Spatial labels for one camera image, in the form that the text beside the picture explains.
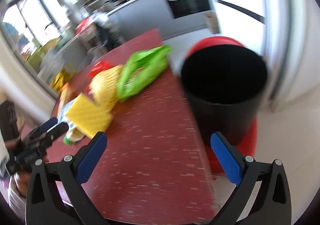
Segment green cap disinfectant bottle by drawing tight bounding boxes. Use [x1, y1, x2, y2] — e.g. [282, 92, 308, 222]
[63, 122, 85, 146]

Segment yellow foam fruit net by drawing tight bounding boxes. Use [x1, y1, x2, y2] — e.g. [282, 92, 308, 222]
[89, 64, 123, 112]

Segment black trash bin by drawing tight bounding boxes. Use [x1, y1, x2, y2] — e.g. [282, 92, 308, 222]
[180, 44, 268, 146]

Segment grey kitchen counter cabinets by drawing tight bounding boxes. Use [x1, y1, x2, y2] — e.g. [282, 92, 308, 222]
[103, 0, 214, 41]

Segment yellow sponge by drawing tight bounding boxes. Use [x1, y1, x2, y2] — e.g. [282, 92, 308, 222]
[65, 93, 112, 139]

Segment yellow orange carton box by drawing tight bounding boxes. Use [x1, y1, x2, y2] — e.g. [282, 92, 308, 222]
[57, 83, 72, 116]

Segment gold foil bag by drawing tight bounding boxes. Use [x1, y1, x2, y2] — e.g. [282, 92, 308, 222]
[50, 69, 73, 92]

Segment clear plastic bag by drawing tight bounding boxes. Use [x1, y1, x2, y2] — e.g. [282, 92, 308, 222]
[37, 48, 65, 83]

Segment red snack wrapper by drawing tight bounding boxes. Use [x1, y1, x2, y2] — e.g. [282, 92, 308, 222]
[89, 61, 113, 78]

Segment green plastic bag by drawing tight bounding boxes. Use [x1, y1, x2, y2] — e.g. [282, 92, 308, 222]
[117, 45, 171, 101]

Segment black plastic bag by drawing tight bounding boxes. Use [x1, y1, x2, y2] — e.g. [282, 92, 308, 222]
[95, 23, 121, 52]

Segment black built-in oven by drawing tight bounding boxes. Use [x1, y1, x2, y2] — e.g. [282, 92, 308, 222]
[163, 0, 213, 20]

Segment cardboard box on floor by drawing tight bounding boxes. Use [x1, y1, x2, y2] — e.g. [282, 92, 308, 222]
[204, 13, 220, 34]

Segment white refrigerator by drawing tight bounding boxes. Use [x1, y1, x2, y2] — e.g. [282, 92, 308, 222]
[213, 0, 265, 55]

